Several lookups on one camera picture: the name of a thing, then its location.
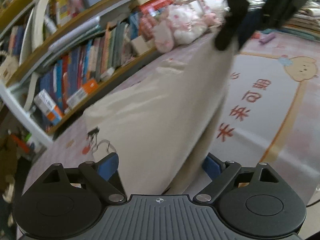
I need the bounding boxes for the row of books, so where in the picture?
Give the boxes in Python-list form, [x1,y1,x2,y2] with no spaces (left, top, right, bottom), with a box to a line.
[7,17,160,110]

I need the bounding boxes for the pink printed desk mat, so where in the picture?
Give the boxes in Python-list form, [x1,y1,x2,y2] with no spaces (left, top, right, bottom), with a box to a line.
[15,27,320,240]

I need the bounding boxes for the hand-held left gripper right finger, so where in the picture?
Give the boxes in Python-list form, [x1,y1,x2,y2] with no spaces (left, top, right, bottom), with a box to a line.
[193,153,288,203]

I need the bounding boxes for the open white book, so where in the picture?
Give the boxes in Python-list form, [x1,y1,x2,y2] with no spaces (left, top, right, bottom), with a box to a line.
[19,0,50,65]

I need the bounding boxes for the stack of folded bedding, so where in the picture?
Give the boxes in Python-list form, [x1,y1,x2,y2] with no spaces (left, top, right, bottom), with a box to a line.
[281,0,320,40]

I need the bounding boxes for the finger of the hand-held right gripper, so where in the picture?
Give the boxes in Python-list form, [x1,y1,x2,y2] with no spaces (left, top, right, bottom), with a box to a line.
[215,0,259,52]

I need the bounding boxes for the thick red dictionary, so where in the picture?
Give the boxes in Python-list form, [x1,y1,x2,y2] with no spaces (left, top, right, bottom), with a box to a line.
[138,0,175,14]

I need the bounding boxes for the small pink plush toy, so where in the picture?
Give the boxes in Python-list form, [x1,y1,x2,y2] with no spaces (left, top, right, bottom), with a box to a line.
[202,12,223,27]

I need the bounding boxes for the tall white orange box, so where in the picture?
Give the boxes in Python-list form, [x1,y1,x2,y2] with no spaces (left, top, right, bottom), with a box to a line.
[34,89,65,126]

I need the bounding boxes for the white round container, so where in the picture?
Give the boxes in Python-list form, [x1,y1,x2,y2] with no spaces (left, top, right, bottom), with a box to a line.
[101,67,116,79]

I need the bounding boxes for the white pink plush rabbit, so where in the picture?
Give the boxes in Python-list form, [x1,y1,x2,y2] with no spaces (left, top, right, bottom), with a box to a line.
[152,5,208,53]

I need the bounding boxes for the cream bag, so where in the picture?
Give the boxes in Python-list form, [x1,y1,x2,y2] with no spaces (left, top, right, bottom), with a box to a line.
[0,51,20,85]

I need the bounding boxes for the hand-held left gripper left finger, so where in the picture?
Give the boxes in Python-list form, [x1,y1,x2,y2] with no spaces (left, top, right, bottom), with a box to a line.
[30,152,126,203]

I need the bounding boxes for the cream garment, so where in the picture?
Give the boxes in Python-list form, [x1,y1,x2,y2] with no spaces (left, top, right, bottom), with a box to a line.
[84,31,242,197]

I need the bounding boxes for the flat white orange box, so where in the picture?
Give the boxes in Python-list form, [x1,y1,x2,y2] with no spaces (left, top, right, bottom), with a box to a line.
[65,79,99,109]

